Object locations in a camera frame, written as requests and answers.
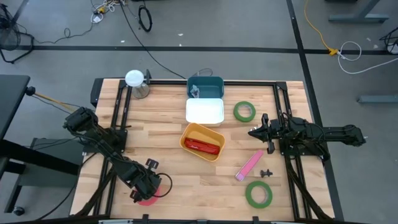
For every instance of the black stand base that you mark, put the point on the black stand base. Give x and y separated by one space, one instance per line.
37 157

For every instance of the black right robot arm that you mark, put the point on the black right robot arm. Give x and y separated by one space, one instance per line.
335 132

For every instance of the black caster wheel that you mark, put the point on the black caster wheel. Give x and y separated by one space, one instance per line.
18 211

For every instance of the yellow plastic bin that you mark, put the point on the yellow plastic bin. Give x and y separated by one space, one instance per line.
199 130

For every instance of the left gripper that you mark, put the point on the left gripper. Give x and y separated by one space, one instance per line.
141 179

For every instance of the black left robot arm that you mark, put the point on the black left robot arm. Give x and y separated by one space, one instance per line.
102 143

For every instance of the pink tape roll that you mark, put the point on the pink tape roll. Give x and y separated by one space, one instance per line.
149 203

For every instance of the grey desk foot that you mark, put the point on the grey desk foot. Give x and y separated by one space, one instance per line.
357 18
379 99

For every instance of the black staple remover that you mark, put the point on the black staple remover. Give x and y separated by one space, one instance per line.
265 173

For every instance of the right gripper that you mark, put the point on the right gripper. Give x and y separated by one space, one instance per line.
270 133

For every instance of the white mushroom table lamp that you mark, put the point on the white mushroom table lamp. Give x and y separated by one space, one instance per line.
134 77

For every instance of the teal plastic bin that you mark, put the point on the teal plastic bin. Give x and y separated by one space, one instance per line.
211 90

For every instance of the black knob yellow rod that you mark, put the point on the black knob yellow rod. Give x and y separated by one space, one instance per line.
30 91

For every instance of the red stapler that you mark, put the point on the red stapler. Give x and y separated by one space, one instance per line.
202 146

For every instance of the white plastic bin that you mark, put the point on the white plastic bin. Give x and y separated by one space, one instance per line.
205 110

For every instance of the black desk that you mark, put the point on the black desk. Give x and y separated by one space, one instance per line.
12 99

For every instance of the lilac staple remover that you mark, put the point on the lilac staple remover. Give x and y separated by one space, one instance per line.
194 94

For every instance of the green tape roll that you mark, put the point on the green tape roll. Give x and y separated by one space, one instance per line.
247 194
235 111

